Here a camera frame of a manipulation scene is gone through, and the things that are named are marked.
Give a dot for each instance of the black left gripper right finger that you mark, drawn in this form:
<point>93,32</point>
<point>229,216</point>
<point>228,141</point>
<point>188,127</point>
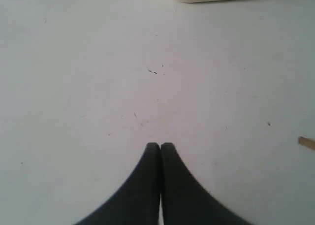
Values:
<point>184,200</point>

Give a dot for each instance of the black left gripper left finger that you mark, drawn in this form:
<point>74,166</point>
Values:
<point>137,201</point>

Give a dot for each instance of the wooden chopstick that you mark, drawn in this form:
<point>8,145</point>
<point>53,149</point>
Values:
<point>306,142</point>

